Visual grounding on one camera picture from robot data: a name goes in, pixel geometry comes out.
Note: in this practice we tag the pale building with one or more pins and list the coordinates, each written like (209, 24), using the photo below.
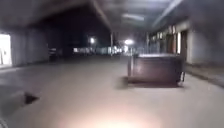
(96, 50)

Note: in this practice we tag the dark box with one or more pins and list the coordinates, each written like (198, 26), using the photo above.
(155, 70)

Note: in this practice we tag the grey concrete walkway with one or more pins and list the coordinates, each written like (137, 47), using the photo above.
(83, 96)

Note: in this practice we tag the canopy roof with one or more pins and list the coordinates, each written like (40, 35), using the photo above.
(140, 10)

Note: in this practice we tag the grey building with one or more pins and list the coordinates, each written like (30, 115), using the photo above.
(30, 46)

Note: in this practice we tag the building with doors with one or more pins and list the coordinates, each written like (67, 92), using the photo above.
(203, 46)

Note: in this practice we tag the thin post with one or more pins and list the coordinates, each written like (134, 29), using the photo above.
(111, 45)

